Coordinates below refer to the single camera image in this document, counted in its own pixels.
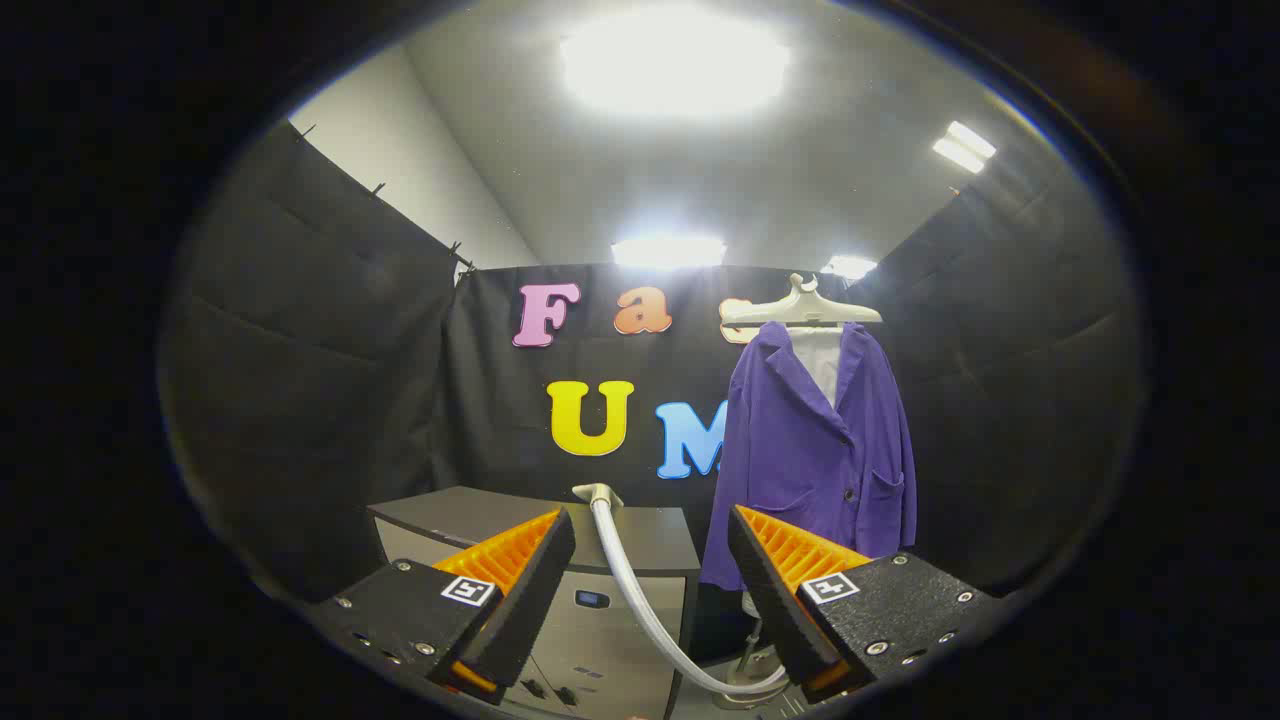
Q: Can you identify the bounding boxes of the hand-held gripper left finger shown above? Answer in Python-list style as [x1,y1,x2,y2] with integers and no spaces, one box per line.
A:
[305,507,578,706]

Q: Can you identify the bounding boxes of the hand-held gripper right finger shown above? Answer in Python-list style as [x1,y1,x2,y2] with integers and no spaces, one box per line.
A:
[727,504,1001,703]

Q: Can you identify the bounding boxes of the grey garment steamer hose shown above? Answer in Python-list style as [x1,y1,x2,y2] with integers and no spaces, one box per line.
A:
[590,500,791,697]

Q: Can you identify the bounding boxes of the purple corduroy jacket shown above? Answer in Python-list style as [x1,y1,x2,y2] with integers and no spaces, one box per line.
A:
[699,321,918,591]

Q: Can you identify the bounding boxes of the grey garment stand base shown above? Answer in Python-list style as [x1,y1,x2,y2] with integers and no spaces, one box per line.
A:
[715,618,801,711]

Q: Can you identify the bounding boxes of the white plastic clothes hanger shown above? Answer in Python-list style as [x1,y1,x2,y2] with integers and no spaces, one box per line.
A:
[720,273,883,329]

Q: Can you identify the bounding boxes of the grey cabinet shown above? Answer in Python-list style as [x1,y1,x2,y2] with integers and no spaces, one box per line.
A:
[367,487,701,720]

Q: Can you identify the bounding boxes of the white ironing form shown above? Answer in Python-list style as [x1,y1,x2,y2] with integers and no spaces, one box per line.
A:
[790,328,843,406]

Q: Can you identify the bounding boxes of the double ceiling light panel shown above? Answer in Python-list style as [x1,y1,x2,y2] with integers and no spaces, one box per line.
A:
[932,121,998,174]

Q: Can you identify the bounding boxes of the large ceiling light panel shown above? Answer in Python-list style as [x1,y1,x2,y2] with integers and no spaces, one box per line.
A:
[560,10,791,121]

